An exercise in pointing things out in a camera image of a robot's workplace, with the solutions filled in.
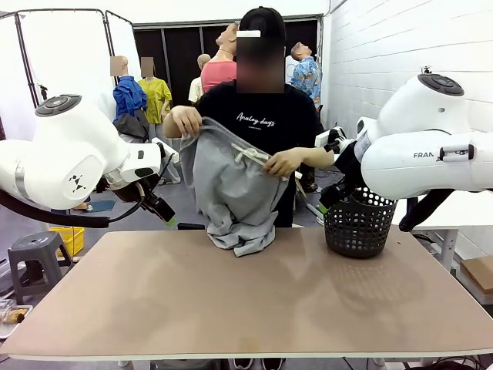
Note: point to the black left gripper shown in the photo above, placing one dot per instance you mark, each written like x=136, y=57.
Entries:
x=136, y=189

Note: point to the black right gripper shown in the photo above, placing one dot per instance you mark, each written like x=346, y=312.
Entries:
x=348, y=165

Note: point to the black perforated plastic basket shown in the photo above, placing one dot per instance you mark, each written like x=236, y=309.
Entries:
x=358, y=235

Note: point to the grey shorts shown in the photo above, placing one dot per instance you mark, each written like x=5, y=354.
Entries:
x=231, y=185

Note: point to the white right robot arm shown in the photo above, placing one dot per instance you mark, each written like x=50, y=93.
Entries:
x=416, y=115

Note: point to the person's left forearm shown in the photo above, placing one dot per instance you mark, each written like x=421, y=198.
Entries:
x=317, y=157

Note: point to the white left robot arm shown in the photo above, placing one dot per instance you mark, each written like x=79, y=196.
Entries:
x=69, y=146

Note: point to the person's left hand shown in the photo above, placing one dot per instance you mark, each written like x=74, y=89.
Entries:
x=285, y=163

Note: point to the person's right hand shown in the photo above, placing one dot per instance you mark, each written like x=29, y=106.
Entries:
x=186, y=120

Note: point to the small black box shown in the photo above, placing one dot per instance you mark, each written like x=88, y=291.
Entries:
x=190, y=226

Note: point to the blue floor mat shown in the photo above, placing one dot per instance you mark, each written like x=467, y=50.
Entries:
x=102, y=205

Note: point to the yellow plastic crate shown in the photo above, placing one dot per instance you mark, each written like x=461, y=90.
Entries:
x=75, y=239

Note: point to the person in black t-shirt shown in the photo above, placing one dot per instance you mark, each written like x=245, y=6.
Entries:
x=262, y=115

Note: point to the mannequin in yellow shirt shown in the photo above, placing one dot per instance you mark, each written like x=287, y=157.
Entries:
x=156, y=100

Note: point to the mannequin in blue shirt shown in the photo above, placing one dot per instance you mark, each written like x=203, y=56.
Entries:
x=129, y=96

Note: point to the mannequin in floral shirt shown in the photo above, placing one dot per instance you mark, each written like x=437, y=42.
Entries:
x=308, y=77

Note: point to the mannequin in cream shirt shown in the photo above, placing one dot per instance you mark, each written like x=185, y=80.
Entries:
x=196, y=88

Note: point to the white side table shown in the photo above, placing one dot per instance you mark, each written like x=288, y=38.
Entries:
x=462, y=216

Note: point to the grey plastic stool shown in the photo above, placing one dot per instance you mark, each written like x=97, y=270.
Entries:
x=34, y=243

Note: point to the mannequin in pink shirt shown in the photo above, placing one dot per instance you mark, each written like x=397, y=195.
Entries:
x=219, y=73

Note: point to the brown cardboard box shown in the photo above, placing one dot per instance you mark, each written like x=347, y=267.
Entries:
x=479, y=273

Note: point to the black light stand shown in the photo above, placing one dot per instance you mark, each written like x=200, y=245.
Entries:
x=43, y=92

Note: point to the narrow white backdrop screen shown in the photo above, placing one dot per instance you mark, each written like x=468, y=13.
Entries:
x=121, y=42

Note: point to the black shoe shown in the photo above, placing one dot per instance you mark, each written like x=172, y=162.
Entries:
x=273, y=364

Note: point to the black baseball cap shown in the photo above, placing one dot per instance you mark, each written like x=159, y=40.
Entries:
x=265, y=19

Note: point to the wide white backdrop screen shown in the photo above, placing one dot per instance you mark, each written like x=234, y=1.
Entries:
x=61, y=50

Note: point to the white tray with snacks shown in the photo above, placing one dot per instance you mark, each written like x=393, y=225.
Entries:
x=11, y=327

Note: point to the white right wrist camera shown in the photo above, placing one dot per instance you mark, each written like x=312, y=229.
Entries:
x=325, y=136

